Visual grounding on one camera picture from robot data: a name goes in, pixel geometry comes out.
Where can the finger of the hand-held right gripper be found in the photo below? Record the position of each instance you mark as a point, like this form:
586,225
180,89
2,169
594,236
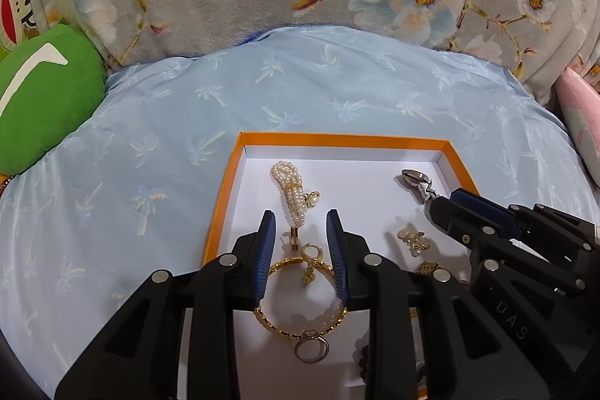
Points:
459,224
483,205

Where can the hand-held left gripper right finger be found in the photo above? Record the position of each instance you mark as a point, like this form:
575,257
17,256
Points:
338,264

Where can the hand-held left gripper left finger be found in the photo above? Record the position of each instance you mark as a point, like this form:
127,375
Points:
263,264

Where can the gold hoop earring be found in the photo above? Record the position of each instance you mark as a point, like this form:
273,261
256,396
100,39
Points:
294,236
309,272

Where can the gold pearl earring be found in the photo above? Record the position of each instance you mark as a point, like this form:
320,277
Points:
419,240

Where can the gold wristwatch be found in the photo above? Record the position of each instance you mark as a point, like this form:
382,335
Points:
425,267

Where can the silver wristwatch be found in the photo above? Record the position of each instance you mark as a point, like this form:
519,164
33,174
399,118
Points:
415,179

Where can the orange cardboard box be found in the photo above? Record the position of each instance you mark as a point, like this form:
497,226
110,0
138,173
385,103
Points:
328,175

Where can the pink cartoon pillow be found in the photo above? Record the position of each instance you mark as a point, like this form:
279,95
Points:
581,119

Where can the blue palm print sheet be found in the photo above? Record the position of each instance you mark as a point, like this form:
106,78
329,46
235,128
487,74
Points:
140,175

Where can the green plush pillow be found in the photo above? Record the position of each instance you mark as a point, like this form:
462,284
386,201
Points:
47,109

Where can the monkey print cushion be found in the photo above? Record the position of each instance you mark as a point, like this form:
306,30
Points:
18,6

